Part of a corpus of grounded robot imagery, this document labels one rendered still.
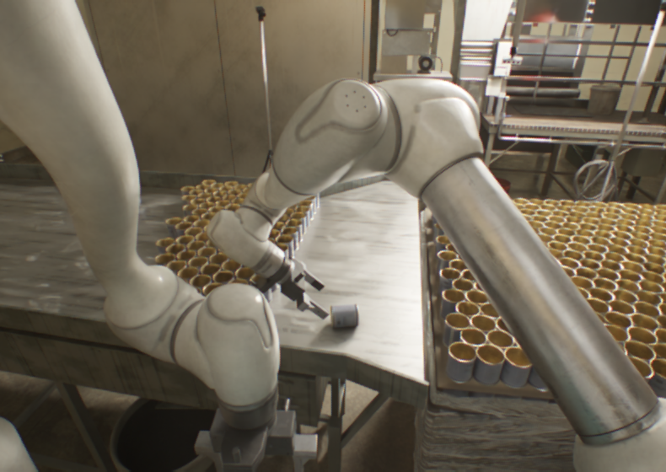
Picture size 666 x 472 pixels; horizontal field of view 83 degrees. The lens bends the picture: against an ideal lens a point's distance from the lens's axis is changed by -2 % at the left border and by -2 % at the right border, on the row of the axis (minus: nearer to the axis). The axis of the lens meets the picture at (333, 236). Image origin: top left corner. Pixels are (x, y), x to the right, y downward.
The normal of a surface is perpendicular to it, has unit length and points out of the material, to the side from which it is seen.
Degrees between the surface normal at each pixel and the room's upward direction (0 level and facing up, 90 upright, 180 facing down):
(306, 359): 90
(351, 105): 49
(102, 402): 0
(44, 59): 104
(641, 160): 90
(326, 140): 100
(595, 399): 64
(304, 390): 90
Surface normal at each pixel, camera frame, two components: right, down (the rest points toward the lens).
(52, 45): 0.89, 0.35
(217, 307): -0.05, -0.74
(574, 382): -0.68, 0.07
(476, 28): -0.17, 0.61
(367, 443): 0.00, -0.88
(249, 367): 0.42, 0.38
